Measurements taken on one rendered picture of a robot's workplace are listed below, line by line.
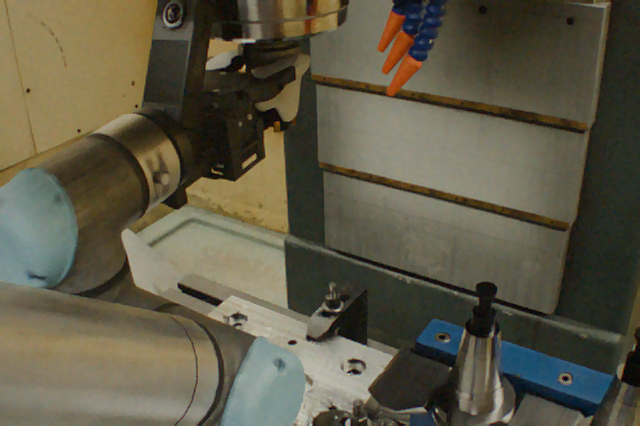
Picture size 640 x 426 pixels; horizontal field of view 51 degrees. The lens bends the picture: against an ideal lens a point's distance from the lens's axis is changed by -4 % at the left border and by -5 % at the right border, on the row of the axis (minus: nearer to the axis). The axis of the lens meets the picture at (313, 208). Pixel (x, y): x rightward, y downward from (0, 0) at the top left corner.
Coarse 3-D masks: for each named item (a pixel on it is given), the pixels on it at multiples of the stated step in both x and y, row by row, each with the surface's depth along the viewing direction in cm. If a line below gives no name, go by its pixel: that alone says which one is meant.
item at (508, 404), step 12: (444, 384) 54; (504, 384) 53; (444, 396) 52; (504, 396) 52; (444, 408) 51; (456, 408) 51; (504, 408) 51; (444, 420) 52; (456, 420) 52; (468, 420) 50; (480, 420) 50; (492, 420) 50; (504, 420) 50
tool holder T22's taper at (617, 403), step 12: (612, 384) 44; (624, 384) 43; (636, 384) 43; (612, 396) 44; (624, 396) 43; (636, 396) 43; (600, 408) 46; (612, 408) 44; (624, 408) 44; (636, 408) 43; (600, 420) 45; (612, 420) 44; (624, 420) 44; (636, 420) 44
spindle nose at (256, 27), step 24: (216, 0) 59; (240, 0) 58; (264, 0) 58; (288, 0) 58; (312, 0) 59; (336, 0) 61; (216, 24) 60; (240, 24) 59; (264, 24) 59; (288, 24) 60; (312, 24) 61; (336, 24) 63
